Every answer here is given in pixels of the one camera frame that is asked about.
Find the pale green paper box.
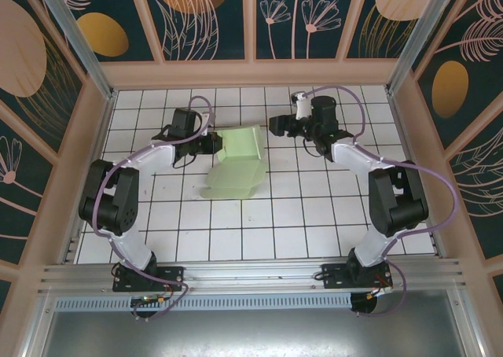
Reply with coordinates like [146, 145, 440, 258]
[199, 123, 268, 200]

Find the grey metal sheet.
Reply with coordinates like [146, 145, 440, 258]
[23, 289, 484, 357]

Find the aluminium frame post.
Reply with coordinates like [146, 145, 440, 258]
[384, 0, 463, 95]
[33, 0, 118, 101]

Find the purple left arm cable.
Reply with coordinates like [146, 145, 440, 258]
[92, 95, 218, 322]

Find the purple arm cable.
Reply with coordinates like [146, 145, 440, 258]
[92, 95, 218, 322]
[304, 85, 459, 318]

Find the aluminium mounting rail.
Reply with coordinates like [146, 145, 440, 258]
[37, 258, 468, 295]

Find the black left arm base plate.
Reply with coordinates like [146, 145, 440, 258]
[112, 265, 185, 293]

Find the slotted grey cable duct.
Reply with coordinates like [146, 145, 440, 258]
[54, 292, 353, 311]

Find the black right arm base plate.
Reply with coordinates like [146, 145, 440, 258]
[320, 262, 394, 291]

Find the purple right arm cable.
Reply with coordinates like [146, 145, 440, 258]
[304, 85, 459, 318]

